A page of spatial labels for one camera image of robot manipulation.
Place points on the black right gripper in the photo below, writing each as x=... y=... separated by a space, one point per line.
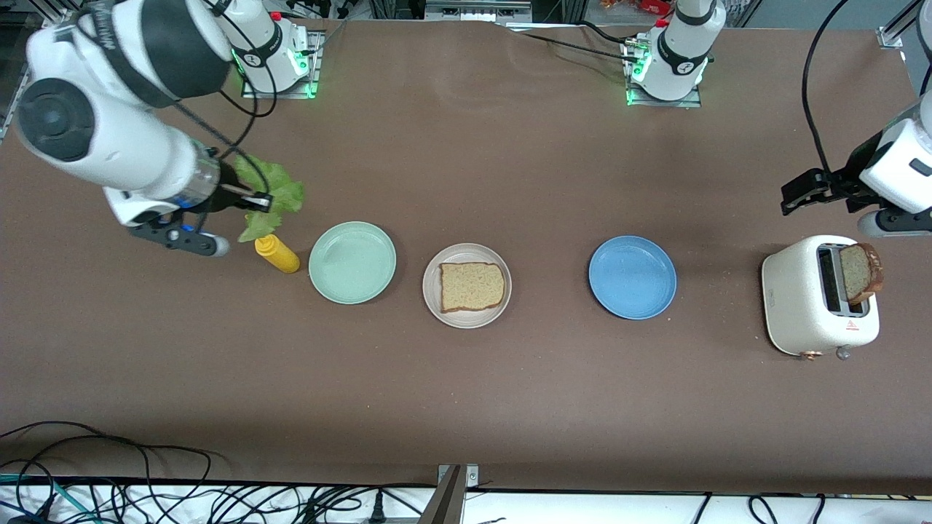
x=226 y=185

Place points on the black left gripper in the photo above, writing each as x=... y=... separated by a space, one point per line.
x=847 y=179

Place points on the green lettuce leaf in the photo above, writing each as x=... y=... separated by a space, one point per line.
x=280 y=193

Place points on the yellow mustard squeeze bottle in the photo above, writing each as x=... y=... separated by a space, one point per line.
x=280 y=255

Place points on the brown bread slice dark crust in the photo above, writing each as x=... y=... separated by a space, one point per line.
x=858 y=273

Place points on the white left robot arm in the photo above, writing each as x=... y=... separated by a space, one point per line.
x=681 y=51

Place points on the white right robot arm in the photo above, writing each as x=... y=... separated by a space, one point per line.
x=109 y=145

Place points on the mint green plate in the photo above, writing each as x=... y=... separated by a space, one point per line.
x=352 y=262

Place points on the beige plate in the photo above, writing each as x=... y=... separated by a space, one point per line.
x=431 y=291

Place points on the blue plate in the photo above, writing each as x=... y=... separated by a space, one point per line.
x=632 y=276

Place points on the white two-slot toaster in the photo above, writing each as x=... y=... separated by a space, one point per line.
x=794 y=298

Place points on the aluminium corner profile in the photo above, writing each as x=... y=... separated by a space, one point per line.
x=890 y=38

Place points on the red snack packet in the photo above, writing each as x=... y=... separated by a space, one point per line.
x=641 y=6

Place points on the grey power strip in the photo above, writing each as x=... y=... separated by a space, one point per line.
x=477 y=11

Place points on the black power plug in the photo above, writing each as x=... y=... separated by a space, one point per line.
x=377 y=509

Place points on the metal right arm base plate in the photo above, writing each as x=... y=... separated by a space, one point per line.
x=314 y=65

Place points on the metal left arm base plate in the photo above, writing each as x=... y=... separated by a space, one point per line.
x=666 y=104

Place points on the metal table bracket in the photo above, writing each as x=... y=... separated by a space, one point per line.
x=472 y=477

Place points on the aluminium profile post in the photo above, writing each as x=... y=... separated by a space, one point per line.
x=444 y=506

